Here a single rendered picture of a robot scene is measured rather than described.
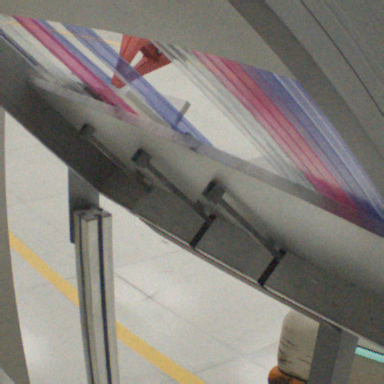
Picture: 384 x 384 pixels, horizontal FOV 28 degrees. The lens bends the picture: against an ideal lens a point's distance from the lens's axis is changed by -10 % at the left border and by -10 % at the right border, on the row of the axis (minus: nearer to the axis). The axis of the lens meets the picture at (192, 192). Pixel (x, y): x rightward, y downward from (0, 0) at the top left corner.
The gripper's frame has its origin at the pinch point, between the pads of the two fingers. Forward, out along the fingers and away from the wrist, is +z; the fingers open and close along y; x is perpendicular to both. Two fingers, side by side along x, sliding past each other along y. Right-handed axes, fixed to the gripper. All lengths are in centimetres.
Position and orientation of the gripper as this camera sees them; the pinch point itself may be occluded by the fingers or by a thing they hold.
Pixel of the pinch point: (119, 80)
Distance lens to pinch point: 104.4
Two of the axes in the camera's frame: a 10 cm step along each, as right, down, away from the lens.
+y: 6.0, 3.1, -7.3
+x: 5.5, 5.0, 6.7
